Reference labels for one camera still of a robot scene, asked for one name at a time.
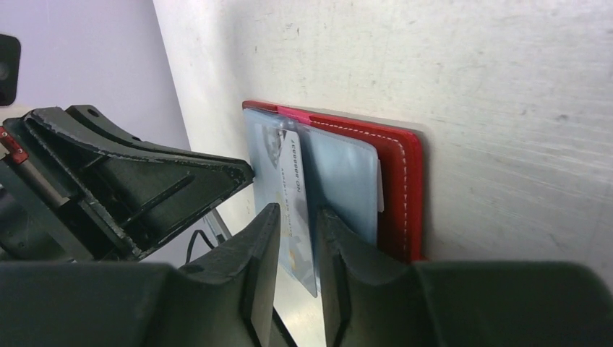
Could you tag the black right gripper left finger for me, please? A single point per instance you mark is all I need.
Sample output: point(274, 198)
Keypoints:
point(223, 298)

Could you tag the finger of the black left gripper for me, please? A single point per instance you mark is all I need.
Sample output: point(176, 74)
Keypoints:
point(75, 186)

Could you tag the silver VIP card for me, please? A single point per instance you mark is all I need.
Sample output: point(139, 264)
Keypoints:
point(282, 169)

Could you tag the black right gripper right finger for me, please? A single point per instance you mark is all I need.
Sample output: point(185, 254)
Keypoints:
point(370, 299)

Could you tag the red leather card holder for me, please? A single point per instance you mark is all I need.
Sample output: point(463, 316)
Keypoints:
point(401, 156)

